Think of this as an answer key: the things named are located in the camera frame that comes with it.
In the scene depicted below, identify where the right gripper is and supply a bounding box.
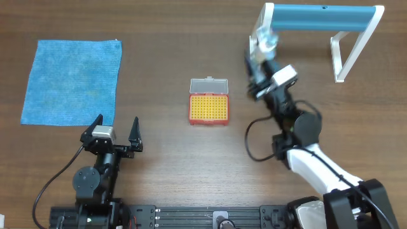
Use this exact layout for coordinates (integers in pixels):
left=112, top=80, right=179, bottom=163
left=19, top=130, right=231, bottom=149
left=244, top=49, right=296, bottom=109

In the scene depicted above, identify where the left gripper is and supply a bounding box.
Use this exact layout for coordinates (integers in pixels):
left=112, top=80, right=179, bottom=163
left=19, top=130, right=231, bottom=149
left=79, top=113, right=144, bottom=159

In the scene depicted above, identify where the blue cloth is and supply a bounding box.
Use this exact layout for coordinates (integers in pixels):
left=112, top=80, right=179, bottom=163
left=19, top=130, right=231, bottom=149
left=20, top=39, right=123, bottom=127

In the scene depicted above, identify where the red and yellow tip box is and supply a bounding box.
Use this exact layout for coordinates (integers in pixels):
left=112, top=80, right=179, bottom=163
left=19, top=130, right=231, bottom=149
left=188, top=76, right=230, bottom=127

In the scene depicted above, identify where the white and blue stand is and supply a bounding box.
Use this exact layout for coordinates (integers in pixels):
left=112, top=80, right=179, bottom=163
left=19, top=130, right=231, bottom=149
left=249, top=2, right=385, bottom=84

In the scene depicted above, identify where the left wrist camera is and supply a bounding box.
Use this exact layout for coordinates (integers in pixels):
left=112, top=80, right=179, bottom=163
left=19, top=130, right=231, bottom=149
left=91, top=125, right=117, bottom=143

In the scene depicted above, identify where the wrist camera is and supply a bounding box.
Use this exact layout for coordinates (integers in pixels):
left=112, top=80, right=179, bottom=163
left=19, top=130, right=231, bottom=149
left=91, top=125, right=117, bottom=143
left=270, top=64, right=299, bottom=89

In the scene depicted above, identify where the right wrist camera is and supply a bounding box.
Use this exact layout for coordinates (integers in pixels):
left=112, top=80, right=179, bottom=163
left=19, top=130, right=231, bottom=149
left=270, top=64, right=299, bottom=89

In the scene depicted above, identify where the black cable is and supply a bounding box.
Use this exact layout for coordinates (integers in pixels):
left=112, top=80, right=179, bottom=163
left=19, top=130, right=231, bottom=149
left=31, top=144, right=86, bottom=229
left=244, top=99, right=322, bottom=162

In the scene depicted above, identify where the mounting rail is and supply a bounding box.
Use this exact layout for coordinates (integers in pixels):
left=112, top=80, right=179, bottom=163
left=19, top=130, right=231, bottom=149
left=49, top=204, right=297, bottom=229

